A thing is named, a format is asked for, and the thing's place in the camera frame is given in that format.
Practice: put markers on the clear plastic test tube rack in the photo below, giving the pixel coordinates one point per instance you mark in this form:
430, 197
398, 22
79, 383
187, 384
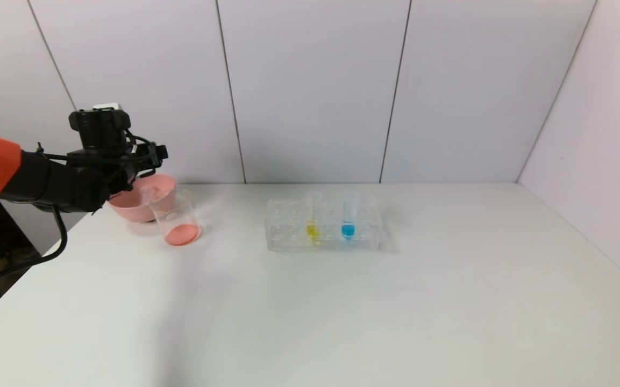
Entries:
288, 226

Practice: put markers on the black background furniture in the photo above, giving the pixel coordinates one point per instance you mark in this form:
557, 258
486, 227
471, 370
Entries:
16, 236

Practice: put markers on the yellow pigment test tube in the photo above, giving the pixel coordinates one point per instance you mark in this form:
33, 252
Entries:
313, 231

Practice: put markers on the blue pigment test tube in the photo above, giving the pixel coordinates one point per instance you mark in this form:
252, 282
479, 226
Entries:
348, 231

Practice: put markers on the pink bowl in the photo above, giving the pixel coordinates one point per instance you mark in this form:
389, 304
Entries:
132, 209

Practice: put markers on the orange and black left arm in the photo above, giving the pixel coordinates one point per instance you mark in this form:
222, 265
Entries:
46, 185

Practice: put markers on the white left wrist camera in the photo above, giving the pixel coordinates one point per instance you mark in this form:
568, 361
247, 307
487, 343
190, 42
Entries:
106, 106

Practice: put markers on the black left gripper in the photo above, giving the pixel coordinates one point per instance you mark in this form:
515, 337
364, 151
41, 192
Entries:
139, 183

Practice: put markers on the clear glass beaker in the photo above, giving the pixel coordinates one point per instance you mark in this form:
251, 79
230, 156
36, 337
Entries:
180, 235

